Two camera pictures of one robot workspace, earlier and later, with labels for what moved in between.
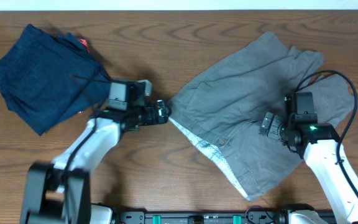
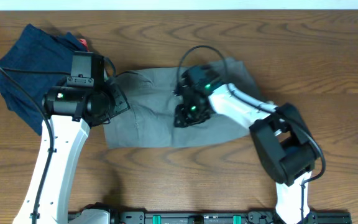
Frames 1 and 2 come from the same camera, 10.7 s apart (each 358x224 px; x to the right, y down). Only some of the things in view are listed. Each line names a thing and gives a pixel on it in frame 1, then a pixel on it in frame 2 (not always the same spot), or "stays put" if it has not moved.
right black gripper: x=273 y=130 -> x=187 y=119
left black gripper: x=160 y=109 -> x=117 y=100
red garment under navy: x=84 y=42 stays put
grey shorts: x=249 y=112 -> x=150 y=95
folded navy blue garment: x=45 y=79 stays put
